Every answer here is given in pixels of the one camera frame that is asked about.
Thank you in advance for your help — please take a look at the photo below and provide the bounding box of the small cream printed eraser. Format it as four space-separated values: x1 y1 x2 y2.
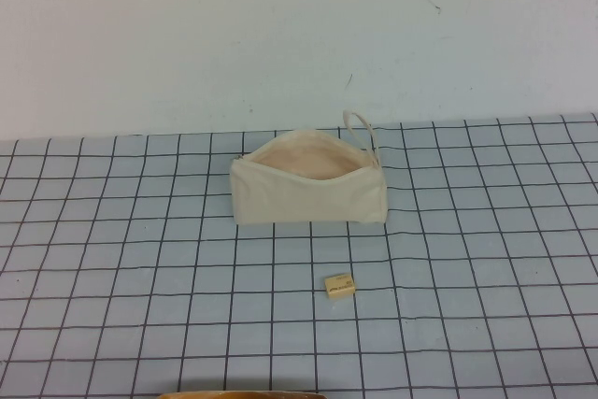
323 273 355 300

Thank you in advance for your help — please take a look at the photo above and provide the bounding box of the cream fabric pencil case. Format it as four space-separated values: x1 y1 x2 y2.
229 108 389 228

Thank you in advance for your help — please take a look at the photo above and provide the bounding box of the blue grid tablecloth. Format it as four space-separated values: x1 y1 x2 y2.
0 111 598 399

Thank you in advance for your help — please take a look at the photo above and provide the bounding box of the tan curved object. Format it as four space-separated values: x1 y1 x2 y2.
155 389 329 399

